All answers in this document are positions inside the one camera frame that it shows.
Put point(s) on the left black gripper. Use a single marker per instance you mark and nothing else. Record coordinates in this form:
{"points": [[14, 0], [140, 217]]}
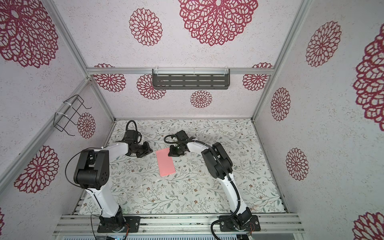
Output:
{"points": [[147, 150]]}

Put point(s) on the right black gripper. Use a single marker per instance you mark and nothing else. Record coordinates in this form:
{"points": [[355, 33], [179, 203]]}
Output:
{"points": [[172, 152]]}

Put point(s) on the pink square paper sheet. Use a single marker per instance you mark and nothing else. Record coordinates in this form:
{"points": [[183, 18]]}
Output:
{"points": [[165, 163]]}

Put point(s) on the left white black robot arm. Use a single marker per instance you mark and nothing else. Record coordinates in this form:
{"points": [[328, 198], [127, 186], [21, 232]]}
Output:
{"points": [[92, 172]]}

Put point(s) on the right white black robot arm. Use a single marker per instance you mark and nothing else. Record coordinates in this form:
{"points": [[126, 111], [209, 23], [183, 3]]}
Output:
{"points": [[220, 167]]}

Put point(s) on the right wrist camera with cable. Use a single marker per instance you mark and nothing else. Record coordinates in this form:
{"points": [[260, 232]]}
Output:
{"points": [[181, 137]]}

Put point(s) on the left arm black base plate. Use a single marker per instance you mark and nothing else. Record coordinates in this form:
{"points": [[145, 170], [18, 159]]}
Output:
{"points": [[119, 225]]}

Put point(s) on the dark grey slotted wall shelf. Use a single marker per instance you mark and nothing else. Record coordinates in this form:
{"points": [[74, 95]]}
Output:
{"points": [[191, 80]]}

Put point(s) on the black wire wall rack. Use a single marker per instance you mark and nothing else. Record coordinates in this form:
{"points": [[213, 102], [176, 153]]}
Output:
{"points": [[63, 119]]}

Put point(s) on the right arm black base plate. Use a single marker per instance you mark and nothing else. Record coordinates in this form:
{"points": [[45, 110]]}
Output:
{"points": [[237, 225]]}

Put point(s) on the aluminium front rail base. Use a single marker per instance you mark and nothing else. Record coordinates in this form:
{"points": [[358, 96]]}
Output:
{"points": [[182, 224]]}

